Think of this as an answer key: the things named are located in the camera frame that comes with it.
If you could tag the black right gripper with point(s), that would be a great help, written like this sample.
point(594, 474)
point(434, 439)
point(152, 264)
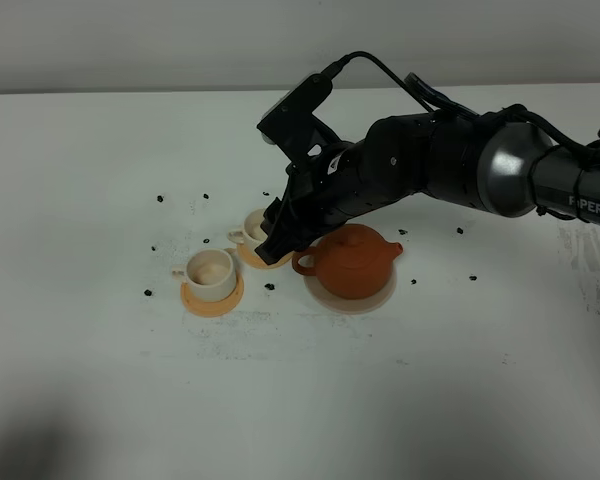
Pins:
point(348, 181)

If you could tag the brown clay teapot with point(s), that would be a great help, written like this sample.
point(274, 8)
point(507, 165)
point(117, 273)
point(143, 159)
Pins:
point(354, 262)

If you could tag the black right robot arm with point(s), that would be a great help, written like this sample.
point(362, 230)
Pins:
point(507, 163)

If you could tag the beige round teapot coaster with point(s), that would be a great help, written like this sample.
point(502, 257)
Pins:
point(351, 306)

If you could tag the white teacup rear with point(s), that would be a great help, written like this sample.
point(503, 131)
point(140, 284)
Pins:
point(250, 234)

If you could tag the white teacup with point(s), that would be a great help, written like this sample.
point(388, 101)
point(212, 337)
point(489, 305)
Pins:
point(210, 273)
point(250, 234)

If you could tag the orange coaster rear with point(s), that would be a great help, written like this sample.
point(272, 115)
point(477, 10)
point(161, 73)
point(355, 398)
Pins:
point(254, 261)

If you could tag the orange coaster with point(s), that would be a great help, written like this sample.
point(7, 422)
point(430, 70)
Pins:
point(254, 261)
point(200, 308)

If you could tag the white teacup front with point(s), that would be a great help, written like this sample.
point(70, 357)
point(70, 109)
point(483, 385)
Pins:
point(210, 273)

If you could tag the orange coaster front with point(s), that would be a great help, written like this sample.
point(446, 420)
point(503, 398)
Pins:
point(200, 308)

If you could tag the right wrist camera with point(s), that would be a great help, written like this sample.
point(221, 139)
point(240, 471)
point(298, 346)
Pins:
point(295, 120)

